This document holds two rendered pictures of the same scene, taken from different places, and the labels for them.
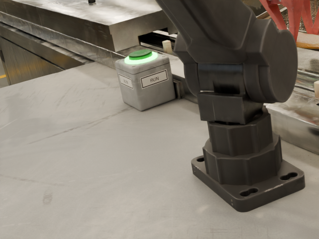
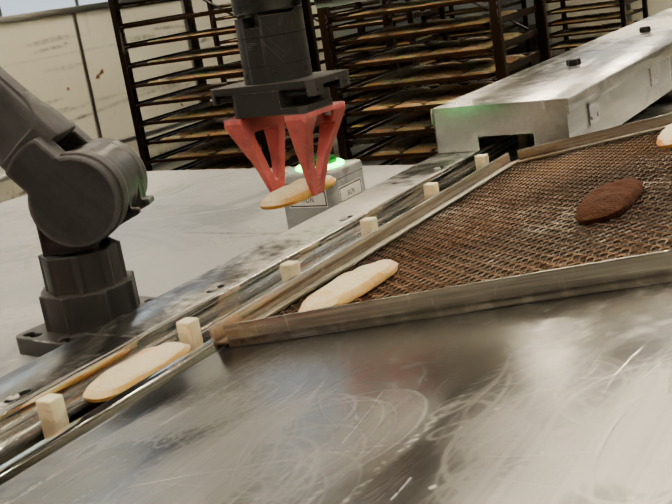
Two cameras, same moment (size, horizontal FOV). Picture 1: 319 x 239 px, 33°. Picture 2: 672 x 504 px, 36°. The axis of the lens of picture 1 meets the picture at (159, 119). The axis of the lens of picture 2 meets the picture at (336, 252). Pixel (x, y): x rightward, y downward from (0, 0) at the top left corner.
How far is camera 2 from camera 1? 100 cm
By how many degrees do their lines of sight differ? 56
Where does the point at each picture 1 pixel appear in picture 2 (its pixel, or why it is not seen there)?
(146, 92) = (297, 215)
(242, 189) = (38, 331)
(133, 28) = (470, 122)
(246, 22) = (18, 136)
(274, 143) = (78, 295)
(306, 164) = not seen: hidden behind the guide
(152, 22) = (506, 119)
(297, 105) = (217, 278)
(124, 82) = not seen: hidden behind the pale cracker
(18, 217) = (18, 285)
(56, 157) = (150, 253)
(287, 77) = (83, 218)
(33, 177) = not seen: hidden behind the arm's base
